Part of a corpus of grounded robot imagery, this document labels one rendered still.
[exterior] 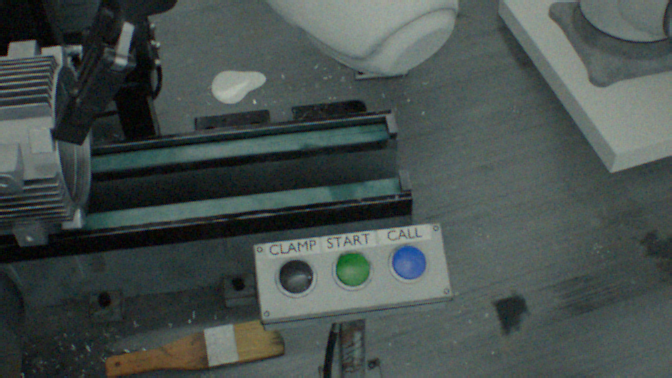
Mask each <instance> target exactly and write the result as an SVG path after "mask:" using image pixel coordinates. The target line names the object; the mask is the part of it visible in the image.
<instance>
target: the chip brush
mask: <svg viewBox="0 0 672 378"><path fill-rule="evenodd" d="M283 351H284V341H283V337H282V335H281V334H280V332H279V330H270V331H265V330H264V329H263V326H261V320H255V321H250V322H243V323H238V324H228V325H223V327H218V328H212V329H207V330H204V332H198V333H194V334H191V335H189V336H187V337H183V338H181V339H178V340H176V341H173V342H171V343H167V344H165V345H163V346H160V347H157V349H155V348H153V350H147V351H141V352H136V353H130V354H125V355H120V356H115V357H110V358H108V359H107V360H106V371H107V376H108V377H109V378H114V377H119V376H125V375H131V374H136V373H141V372H146V371H152V370H157V369H195V370H200V369H206V368H209V369H215V368H220V367H225V366H231V365H236V364H239V363H244V362H249V361H254V360H260V359H264V358H269V357H275V356H279V355H284V352H283ZM118 364H119V365H120V366H119V367H116V366H117V365H118Z"/></svg>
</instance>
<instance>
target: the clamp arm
mask: <svg viewBox="0 0 672 378"><path fill-rule="evenodd" d="M26 3H27V6H28V10H29V18H28V22H29V25H30V28H31V29H35V30H36V33H37V36H38V38H39V41H40V45H41V48H50V47H60V46H62V48H65V46H71V44H68V45H67V44H66V43H65V42H64V39H63V36H62V33H60V31H61V29H59V26H58V23H57V20H56V17H55V14H54V10H53V7H52V4H51V1H50V0H26Z"/></svg>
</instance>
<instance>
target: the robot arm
mask: <svg viewBox="0 0 672 378"><path fill-rule="evenodd" d="M265 1H266V2H267V4H268V5H269V6H270V7H271V8H272V9H274V10H275V11H276V12H277V13H278V14H279V15H280V16H281V17H282V18H283V19H284V21H285V22H288V23H289V24H290V25H291V26H292V27H293V28H294V29H295V30H296V31H297V32H299V33H300V34H302V35H303V37H304V38H306V39H307V40H308V41H309V42H311V43H312V44H313V45H314V46H317V47H318V48H319V49H321V50H322V52H324V53H325V54H326V55H328V56H330V57H332V58H334V59H335V60H337V61H338V62H340V63H343V64H345V66H347V67H349V68H351V69H354V70H357V71H360V72H363V73H371V74H385V75H392V74H397V73H401V72H404V71H407V70H409V69H412V68H414V67H416V66H417V65H419V64H421V62H422V61H424V60H426V59H427V58H429V57H430V56H431V55H433V54H434V53H435V52H436V51H437V50H438V49H440V47H441V46H442V45H443V44H444V43H445V42H446V41H447V39H448V38H449V36H450V34H451V31H452V29H453V26H454V21H455V18H457V14H458V0H265ZM177 2H178V0H101V3H100V5H99V8H98V11H96V14H95V17H94V20H93V23H92V26H91V29H90V31H89V35H88V38H87V41H86V44H85V46H84V50H82V52H81V53H80V56H79V58H80V59H79V60H80V62H82V63H81V66H80V69H79V70H78V71H77V74H76V75H77V79H78V80H80V82H77V81H74V82H73V85H72V87H71V86H70V88H69V89H68V92H67V97H66V100H65V102H64V104H63V107H62V109H61V112H60V115H59V117H58V119H57V122H56V124H55V128H54V136H53V138H54V139H57V140H61V142H65V143H69V144H74V145H78V146H83V144H84V141H85V139H86V136H87V134H88V132H89V130H90V128H92V125H93V123H94V120H95V118H96V116H97V114H101V115H103V112H104V111H105V109H106V107H107V106H109V104H110V102H111V101H112V98H113V97H114V95H115V93H116V92H117V90H118V89H119V87H120V85H121V83H122V81H123V79H125V78H126V76H127V75H128V74H129V73H131V72H132V71H133V69H134V68H135V65H136V60H135V58H133V56H132V54H131V53H132V51H133V49H134V47H135V45H136V42H138V39H139V37H141V36H143V35H144V33H145V31H146V29H147V26H148V21H149V18H148V17H147V16H150V15H156V14H162V13H165V12H168V10H170V9H172V8H173V7H174V6H175V5H176V3H177ZM548 17H549V18H550V19H551V20H552V21H554V22H555V23H556V24H557V25H558V26H559V27H560V28H561V30H562V32H563V33H564V35H565V37H566V39H567V40H569V42H570V44H571V45H572V47H573V48H574V50H575V52H576V54H577V55H578V57H579V59H580V60H581V62H582V63H583V65H585V68H586V69H587V72H588V78H589V82H590V83H591V84H592V85H593V86H595V87H599V88H605V87H609V86H611V85H613V84H614V83H617V82H620V81H625V80H630V79H635V78H640V77H646V75H647V76H651V74H656V73H661V72H666V71H672V0H574V1H555V2H552V3H551V4H550V6H549V9H548Z"/></svg>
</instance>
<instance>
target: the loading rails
mask: <svg viewBox="0 0 672 378"><path fill-rule="evenodd" d="M397 154H398V128H397V124H396V120H394V115H393V111H392V109H390V110H380V111H371V112H361V113H351V114H341V115H332V116H322V117H312V118H302V119H293V121H283V122H273V123H264V124H254V125H244V126H234V127H225V128H215V129H204V130H195V132H185V133H175V134H166V135H156V136H147V137H137V138H127V139H118V140H108V141H99V143H93V145H91V146H90V161H91V166H90V168H91V174H90V176H91V181H90V183H91V188H90V191H91V194H89V195H90V199H89V205H88V208H89V209H88V210H87V214H85V221H86V224H85V225H84V226H82V227H81V228H70V229H62V225H61V226H60V233H57V234H48V240H47V244H42V245H32V246H20V245H19V243H18V241H17V239H16V237H15V234H14V233H12V234H1V236H0V269H1V270H3V271H4V272H5V273H6V274H7V275H8V276H9V277H10V278H11V279H12V280H13V281H14V282H15V285H16V286H17V288H18V289H19V291H20V293H21V295H23V297H24V301H25V304H26V309H30V308H38V307H47V306H55V305H63V304H72V303H80V302H89V317H90V319H91V322H92V323H94V324H98V322H102V323H107V321H110V322H115V320H119V321H123V319H124V318H125V297H132V296H141V295H149V294H158V293H166V292H175V291H183V290H193V289H201V288H210V287H218V286H223V300H224V305H225V307H235V306H243V305H252V304H257V302H258V300H257V288H256V276H255V266H254V256H253V246H254V245H257V244H266V243H274V242H284V241H293V240H301V239H310V237H320V236H328V235H337V234H347V233H355V232H364V231H374V230H383V229H391V228H401V227H410V226H412V217H413V201H414V197H413V192H412V187H411V182H410V178H409V174H407V170H399V178H397Z"/></svg>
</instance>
